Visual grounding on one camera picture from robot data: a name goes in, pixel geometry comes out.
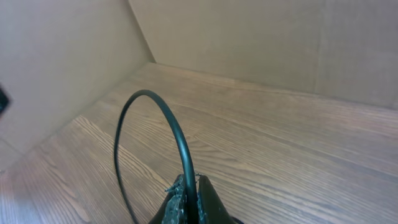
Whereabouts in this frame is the thick black USB cable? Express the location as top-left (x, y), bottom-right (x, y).
top-left (113, 89), bottom-right (200, 224)

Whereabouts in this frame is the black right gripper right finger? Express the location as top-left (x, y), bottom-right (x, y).
top-left (197, 175), bottom-right (238, 224)

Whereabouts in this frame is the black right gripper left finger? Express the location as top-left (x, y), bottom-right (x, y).
top-left (149, 174), bottom-right (186, 224)

